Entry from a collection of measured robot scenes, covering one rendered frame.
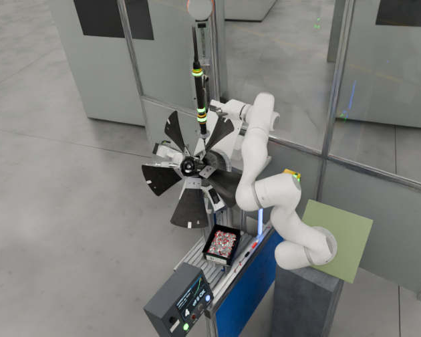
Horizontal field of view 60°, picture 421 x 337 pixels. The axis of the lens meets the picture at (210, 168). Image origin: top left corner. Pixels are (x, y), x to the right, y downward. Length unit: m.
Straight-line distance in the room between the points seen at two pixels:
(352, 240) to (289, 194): 0.75
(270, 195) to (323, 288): 0.79
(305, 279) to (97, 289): 1.80
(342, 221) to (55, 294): 2.30
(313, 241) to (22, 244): 2.88
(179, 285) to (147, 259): 1.70
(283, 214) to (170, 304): 0.56
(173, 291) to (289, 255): 0.49
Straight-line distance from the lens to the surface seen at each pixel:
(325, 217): 1.94
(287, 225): 1.36
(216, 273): 2.96
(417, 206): 2.56
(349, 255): 1.94
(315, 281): 1.93
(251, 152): 1.25
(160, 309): 1.50
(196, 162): 2.04
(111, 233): 3.51
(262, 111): 1.50
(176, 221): 2.13
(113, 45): 4.33
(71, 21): 4.54
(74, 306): 3.17
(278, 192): 1.24
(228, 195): 1.97
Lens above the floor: 2.54
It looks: 40 degrees down
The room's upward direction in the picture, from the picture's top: 5 degrees counter-clockwise
